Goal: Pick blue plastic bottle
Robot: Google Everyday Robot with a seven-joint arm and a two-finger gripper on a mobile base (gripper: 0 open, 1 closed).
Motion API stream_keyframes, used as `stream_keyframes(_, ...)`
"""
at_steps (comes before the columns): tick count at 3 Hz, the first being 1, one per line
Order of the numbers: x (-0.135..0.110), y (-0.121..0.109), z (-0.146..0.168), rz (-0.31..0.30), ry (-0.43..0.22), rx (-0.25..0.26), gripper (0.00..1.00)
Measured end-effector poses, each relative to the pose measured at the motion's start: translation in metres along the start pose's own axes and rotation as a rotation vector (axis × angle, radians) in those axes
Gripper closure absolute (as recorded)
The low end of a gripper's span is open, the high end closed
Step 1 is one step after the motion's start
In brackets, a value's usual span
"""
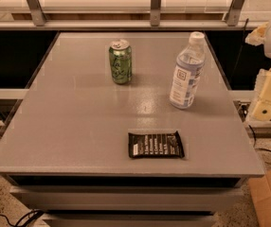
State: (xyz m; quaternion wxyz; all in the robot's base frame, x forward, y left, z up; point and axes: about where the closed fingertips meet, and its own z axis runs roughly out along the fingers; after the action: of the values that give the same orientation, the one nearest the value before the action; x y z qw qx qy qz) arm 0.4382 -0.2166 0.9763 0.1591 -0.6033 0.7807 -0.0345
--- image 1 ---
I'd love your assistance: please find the grey drawer cabinet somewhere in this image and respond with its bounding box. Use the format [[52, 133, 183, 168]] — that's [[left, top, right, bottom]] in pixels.
[[0, 32, 264, 227]]

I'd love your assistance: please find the blue plastic water bottle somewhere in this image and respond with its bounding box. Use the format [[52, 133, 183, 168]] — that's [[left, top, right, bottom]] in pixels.
[[170, 31, 206, 109]]

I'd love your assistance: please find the black cable left floor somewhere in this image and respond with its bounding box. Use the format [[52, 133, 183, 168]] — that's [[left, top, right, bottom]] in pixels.
[[0, 209, 45, 227]]

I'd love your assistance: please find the white shelf with metal brackets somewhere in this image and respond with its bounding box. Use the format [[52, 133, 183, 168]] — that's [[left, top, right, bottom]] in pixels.
[[0, 0, 271, 30]]

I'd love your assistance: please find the black cable floor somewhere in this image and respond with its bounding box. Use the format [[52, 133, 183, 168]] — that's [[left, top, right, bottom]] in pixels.
[[0, 209, 45, 227], [247, 123, 271, 163]]

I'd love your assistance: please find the green soda can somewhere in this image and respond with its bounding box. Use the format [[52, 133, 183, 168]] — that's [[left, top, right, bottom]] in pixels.
[[109, 39, 132, 84]]

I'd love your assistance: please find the black cable right floor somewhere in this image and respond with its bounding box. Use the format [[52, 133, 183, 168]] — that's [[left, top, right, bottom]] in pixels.
[[247, 123, 271, 163]]

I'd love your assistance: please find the black snack bar wrapper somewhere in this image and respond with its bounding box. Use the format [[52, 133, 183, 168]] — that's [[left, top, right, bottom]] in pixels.
[[128, 131, 185, 159]]

